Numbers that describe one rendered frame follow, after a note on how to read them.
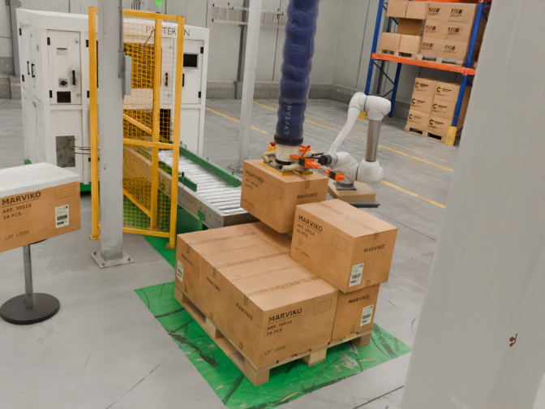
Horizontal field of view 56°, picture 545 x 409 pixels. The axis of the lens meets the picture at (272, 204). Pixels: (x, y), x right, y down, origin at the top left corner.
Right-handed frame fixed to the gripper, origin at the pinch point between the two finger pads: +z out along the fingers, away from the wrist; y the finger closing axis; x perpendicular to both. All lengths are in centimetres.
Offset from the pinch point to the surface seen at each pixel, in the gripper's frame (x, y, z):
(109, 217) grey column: 125, 77, 106
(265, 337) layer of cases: -72, 84, 77
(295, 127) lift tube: 16.6, -21.7, 1.4
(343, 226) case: -61, 25, 14
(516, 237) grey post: -258, -80, 190
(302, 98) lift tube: 15.3, -43.6, -0.5
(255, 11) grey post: 336, -100, -162
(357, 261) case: -78, 43, 14
